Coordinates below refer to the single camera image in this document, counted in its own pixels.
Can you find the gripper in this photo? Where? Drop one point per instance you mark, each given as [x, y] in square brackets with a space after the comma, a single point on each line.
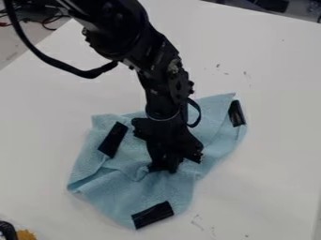
[167, 137]

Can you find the light blue cloth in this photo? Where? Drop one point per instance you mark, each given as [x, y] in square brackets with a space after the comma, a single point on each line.
[138, 190]

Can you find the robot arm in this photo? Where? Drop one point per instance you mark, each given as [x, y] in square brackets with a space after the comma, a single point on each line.
[125, 28]

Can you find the yellow toy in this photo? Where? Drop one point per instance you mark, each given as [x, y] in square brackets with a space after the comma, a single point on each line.
[26, 235]

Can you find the black tool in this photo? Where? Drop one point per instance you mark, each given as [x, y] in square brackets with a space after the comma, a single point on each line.
[6, 230]

